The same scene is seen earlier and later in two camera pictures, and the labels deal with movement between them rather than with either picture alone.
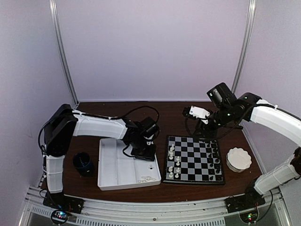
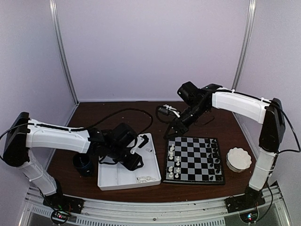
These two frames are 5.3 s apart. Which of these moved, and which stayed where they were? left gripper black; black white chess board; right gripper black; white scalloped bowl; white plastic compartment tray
Moved: right gripper black; left gripper black
Stayed: black white chess board; white plastic compartment tray; white scalloped bowl
